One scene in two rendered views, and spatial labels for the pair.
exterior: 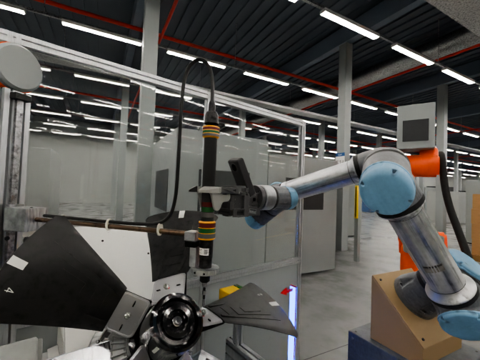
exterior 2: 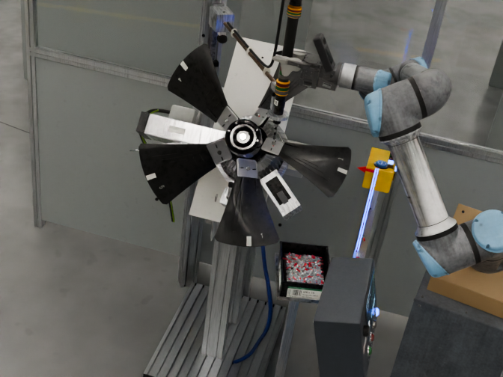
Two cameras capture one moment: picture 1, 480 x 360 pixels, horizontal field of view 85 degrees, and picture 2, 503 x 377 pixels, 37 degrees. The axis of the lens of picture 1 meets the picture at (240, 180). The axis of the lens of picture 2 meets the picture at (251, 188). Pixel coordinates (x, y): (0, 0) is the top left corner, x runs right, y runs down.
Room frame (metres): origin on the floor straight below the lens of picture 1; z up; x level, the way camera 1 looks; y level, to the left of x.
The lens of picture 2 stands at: (-0.78, -1.53, 2.38)
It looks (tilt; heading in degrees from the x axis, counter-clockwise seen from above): 32 degrees down; 49
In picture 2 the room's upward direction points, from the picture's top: 8 degrees clockwise
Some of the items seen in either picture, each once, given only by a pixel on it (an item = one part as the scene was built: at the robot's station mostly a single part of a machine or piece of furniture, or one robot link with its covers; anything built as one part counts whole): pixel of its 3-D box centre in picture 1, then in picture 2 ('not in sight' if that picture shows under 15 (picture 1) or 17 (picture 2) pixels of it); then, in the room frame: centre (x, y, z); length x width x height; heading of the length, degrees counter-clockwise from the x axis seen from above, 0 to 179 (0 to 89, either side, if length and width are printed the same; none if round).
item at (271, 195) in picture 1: (261, 197); (346, 75); (0.79, -0.07, 1.48); 0.08 x 0.05 x 0.08; 39
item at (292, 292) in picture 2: not in sight; (304, 271); (0.66, -0.18, 0.84); 0.22 x 0.17 x 0.07; 53
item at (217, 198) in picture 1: (216, 198); (285, 66); (0.65, 0.06, 1.48); 0.09 x 0.03 x 0.06; 139
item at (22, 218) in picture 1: (24, 218); (221, 18); (0.84, 0.68, 1.39); 0.10 x 0.07 x 0.08; 74
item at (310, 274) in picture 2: not in sight; (303, 273); (0.65, -0.18, 0.84); 0.19 x 0.14 x 0.04; 53
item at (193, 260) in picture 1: (202, 251); (278, 101); (0.67, 0.09, 1.35); 0.09 x 0.07 x 0.10; 74
